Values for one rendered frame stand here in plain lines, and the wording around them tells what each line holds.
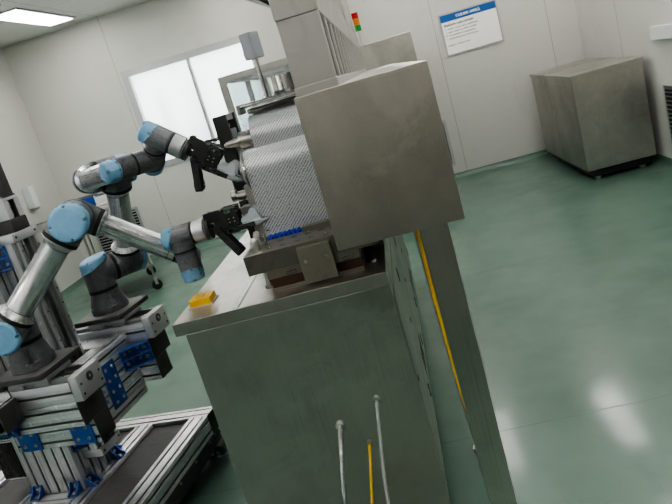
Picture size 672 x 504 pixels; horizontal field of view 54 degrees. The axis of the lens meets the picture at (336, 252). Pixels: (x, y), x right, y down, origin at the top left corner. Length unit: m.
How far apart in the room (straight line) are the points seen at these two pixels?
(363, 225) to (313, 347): 0.79
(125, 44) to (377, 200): 7.01
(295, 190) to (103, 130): 6.29
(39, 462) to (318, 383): 1.33
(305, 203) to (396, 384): 0.63
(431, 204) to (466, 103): 6.46
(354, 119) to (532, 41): 6.63
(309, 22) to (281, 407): 1.23
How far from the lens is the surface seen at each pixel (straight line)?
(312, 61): 1.26
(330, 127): 1.25
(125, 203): 2.73
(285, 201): 2.14
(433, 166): 1.26
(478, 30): 7.71
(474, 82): 7.72
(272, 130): 2.35
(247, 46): 2.71
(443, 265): 1.38
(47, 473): 2.98
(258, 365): 2.05
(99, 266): 2.82
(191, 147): 2.22
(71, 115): 8.43
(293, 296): 1.95
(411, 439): 2.13
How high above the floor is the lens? 1.45
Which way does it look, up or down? 14 degrees down
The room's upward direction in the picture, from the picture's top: 16 degrees counter-clockwise
